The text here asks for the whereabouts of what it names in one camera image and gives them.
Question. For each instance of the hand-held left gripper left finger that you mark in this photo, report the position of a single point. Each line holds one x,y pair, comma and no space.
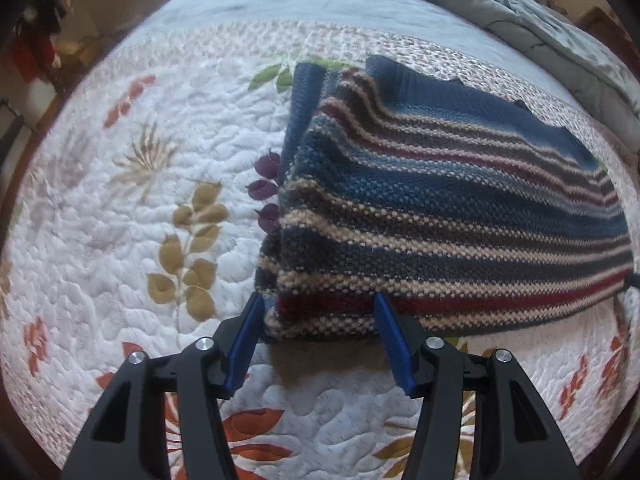
245,345

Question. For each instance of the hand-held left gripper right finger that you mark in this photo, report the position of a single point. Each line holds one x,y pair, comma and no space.
395,350

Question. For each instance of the floral quilt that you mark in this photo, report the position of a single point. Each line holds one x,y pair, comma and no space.
125,260

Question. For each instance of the grey-blue duvet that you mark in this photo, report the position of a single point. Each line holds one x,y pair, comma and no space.
550,25

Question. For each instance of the black hanging garment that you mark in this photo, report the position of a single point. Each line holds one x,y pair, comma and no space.
50,5

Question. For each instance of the red bag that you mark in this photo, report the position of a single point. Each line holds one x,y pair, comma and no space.
32,57

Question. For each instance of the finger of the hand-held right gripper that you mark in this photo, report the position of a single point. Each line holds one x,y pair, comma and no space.
634,280

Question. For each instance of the black chair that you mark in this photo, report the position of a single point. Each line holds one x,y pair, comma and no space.
10,130

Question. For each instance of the striped knit sweater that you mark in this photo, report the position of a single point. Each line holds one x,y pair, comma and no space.
425,210

